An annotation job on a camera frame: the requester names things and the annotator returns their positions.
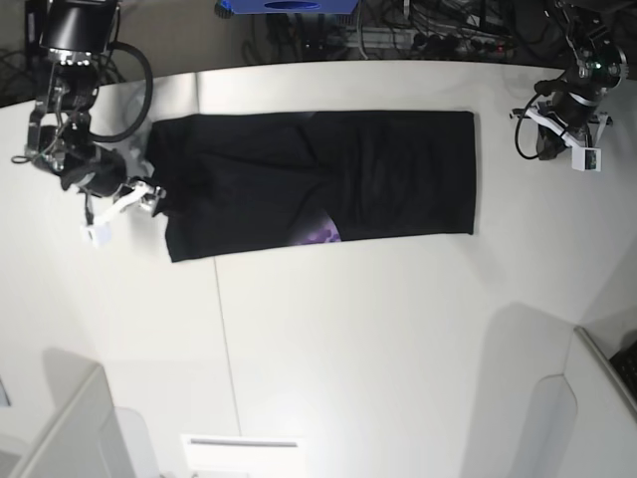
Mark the blue box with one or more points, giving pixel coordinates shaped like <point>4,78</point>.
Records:
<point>227,8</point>

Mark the white cabinet left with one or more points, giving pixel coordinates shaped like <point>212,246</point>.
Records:
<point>85,435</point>

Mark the white slotted panel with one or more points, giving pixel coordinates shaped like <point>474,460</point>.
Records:
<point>243,454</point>

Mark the black T-shirt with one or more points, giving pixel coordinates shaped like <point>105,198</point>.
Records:
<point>239,184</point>

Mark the white power strip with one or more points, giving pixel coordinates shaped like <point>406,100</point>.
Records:
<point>432,41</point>

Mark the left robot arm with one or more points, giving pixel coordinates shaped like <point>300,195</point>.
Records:
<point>598,65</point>

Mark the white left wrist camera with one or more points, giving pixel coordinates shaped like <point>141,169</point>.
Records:
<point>586,158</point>

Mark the black keyboard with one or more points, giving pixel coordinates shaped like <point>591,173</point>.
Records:
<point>625,364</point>

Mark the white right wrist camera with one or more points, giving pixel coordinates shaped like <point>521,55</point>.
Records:
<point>97,234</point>

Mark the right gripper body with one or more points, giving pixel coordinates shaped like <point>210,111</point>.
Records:
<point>101,176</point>

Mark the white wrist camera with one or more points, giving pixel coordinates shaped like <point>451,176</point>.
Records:
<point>97,234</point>
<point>586,158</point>

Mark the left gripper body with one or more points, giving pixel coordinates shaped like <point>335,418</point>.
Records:
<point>582,123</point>

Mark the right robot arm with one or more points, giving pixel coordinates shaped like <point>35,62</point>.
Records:
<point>78,40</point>

